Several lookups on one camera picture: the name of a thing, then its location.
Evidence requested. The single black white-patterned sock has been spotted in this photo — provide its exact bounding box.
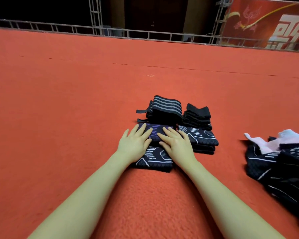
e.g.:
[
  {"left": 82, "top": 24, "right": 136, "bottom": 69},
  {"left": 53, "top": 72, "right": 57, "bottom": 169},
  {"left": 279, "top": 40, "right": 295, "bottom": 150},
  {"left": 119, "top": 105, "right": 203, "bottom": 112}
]
[{"left": 134, "top": 143, "right": 174, "bottom": 173}]

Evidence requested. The single navy blue-lined sock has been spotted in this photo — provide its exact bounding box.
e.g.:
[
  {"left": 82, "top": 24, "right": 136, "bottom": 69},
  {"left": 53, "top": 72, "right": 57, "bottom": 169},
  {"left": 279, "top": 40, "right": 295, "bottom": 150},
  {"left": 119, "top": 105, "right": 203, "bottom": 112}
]
[{"left": 139, "top": 122, "right": 179, "bottom": 143}]

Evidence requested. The person's right hand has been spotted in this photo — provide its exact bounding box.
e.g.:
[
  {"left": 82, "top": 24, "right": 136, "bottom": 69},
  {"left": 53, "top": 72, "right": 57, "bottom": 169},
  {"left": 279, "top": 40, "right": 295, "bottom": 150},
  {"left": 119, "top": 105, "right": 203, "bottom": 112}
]
[{"left": 157, "top": 127, "right": 197, "bottom": 170}]

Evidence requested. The single plain navy sock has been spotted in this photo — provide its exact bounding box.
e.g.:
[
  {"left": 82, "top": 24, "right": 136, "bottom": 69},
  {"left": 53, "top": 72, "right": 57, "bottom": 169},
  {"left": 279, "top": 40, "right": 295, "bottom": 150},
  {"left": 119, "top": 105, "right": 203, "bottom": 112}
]
[{"left": 193, "top": 148, "right": 216, "bottom": 155}]

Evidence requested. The red banner with white print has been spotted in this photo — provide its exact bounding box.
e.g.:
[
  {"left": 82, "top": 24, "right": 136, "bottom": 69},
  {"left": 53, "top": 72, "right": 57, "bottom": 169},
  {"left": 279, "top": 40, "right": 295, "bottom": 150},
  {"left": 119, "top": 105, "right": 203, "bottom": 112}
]
[{"left": 222, "top": 0, "right": 299, "bottom": 50}]

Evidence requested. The grey metal railing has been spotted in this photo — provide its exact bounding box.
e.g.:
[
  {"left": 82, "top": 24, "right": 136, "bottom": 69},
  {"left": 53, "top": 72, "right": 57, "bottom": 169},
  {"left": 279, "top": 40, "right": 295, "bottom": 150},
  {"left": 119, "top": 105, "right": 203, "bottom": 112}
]
[{"left": 0, "top": 18, "right": 299, "bottom": 52}]

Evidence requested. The person's left forearm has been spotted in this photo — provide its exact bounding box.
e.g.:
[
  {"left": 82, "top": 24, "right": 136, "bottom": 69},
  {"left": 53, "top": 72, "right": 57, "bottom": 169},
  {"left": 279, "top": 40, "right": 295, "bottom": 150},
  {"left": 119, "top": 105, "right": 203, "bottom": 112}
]
[{"left": 27, "top": 154, "right": 133, "bottom": 239}]

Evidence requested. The single black grey-striped sock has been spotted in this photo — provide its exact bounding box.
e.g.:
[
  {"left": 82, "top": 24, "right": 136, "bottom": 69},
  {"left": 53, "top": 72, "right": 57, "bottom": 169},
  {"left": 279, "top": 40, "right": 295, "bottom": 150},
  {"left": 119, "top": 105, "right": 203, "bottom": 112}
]
[{"left": 178, "top": 125, "right": 219, "bottom": 146}]

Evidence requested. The person's right forearm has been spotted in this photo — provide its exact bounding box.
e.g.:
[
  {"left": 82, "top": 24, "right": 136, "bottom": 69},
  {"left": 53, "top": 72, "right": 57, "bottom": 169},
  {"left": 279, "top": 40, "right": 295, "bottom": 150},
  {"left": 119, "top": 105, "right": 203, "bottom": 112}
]
[{"left": 184, "top": 162, "right": 285, "bottom": 239}]

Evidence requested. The grey metal truss tower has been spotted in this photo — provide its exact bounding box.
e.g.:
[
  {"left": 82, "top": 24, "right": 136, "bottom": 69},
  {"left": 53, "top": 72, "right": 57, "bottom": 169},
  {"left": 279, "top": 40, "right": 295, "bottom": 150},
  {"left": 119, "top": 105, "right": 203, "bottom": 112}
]
[
  {"left": 88, "top": 0, "right": 104, "bottom": 37},
  {"left": 213, "top": 0, "right": 232, "bottom": 44}
]

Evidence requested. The heap of dark patterned socks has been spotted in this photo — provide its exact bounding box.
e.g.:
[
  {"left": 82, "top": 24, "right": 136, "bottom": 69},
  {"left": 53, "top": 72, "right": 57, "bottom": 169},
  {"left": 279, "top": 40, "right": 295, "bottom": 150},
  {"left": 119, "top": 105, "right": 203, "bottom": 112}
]
[{"left": 244, "top": 129, "right": 299, "bottom": 232}]

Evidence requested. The single black grey-heeled sock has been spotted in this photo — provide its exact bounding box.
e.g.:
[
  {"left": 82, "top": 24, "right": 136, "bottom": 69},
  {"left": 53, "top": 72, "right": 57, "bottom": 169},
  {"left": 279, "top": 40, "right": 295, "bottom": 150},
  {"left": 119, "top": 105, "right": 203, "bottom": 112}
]
[{"left": 192, "top": 143, "right": 217, "bottom": 151}]

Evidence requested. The dark brown door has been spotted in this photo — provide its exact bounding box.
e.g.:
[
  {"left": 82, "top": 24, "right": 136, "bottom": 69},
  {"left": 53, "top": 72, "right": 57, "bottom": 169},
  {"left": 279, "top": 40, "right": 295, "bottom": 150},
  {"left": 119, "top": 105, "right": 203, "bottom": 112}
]
[{"left": 125, "top": 0, "right": 187, "bottom": 35}]

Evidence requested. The person's left hand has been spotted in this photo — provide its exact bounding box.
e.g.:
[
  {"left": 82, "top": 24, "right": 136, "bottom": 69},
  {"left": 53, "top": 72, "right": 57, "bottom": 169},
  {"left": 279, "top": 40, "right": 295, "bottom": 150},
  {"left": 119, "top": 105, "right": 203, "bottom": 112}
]
[{"left": 117, "top": 123, "right": 153, "bottom": 165}]

